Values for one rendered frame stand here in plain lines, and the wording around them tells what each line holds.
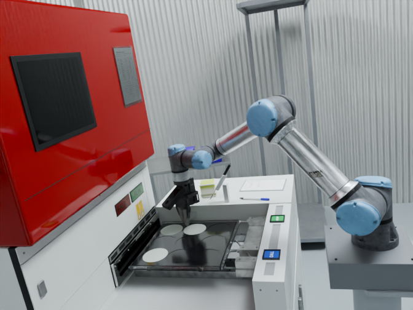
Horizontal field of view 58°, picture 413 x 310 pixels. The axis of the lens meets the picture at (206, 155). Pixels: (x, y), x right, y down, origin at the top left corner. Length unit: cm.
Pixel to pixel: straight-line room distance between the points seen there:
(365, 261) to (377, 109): 249
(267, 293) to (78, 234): 61
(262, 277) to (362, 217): 34
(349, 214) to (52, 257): 87
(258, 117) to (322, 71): 239
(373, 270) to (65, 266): 94
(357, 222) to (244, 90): 259
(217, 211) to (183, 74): 226
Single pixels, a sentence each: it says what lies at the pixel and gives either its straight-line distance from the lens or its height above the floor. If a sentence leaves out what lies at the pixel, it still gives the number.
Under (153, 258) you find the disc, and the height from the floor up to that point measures 90.
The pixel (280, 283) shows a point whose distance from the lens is 115.
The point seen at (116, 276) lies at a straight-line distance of 146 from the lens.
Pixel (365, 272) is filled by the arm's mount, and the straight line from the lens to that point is 133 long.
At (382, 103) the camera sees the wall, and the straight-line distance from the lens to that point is 368.
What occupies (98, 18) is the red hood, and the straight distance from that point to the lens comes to 142.
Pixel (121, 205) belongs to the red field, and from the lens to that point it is 149.
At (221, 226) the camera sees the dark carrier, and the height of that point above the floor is 90.
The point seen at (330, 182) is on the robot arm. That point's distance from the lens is 121.
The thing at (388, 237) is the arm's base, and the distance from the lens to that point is 138.
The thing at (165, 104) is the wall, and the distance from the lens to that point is 385.
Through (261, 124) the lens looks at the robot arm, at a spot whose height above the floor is 137.
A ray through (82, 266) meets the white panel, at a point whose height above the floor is 103.
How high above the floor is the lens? 161
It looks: 15 degrees down
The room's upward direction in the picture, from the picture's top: 9 degrees counter-clockwise
